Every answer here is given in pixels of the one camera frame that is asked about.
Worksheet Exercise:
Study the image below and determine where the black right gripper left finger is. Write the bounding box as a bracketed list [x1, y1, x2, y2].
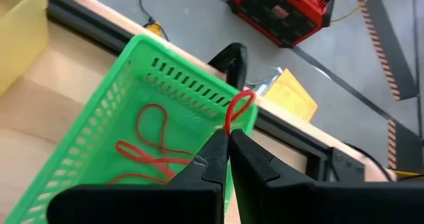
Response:
[47, 128, 230, 224]

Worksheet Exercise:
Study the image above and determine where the orange paper envelope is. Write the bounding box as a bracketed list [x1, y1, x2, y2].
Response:
[263, 68, 319, 123]

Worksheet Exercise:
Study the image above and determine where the red portable power station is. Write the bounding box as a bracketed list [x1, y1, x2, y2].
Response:
[227, 0, 337, 48]

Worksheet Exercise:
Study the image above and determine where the green mesh basket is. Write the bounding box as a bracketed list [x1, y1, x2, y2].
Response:
[3, 34, 259, 224]

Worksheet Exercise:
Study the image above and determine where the black table edge clamp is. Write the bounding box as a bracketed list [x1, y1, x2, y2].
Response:
[207, 42, 248, 91]

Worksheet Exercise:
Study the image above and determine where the thin red rubber band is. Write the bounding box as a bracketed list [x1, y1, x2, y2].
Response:
[223, 89, 256, 136]
[108, 103, 197, 186]

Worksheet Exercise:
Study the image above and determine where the yellow translucent plastic bin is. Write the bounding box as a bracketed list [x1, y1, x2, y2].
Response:
[0, 0, 50, 97]

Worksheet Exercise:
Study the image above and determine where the clear plastic sleeve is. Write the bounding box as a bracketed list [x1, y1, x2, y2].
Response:
[246, 66, 284, 95]

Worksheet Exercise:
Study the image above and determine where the black power cable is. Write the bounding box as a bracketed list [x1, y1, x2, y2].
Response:
[138, 0, 170, 42]

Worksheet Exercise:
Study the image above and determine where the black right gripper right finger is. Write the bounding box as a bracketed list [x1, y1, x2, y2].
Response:
[229, 128, 424, 224]

